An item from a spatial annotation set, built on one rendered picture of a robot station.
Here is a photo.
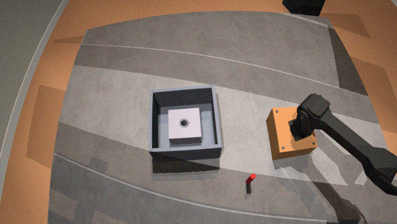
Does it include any red peg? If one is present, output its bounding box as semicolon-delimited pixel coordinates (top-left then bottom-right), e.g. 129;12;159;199
246;174;256;184

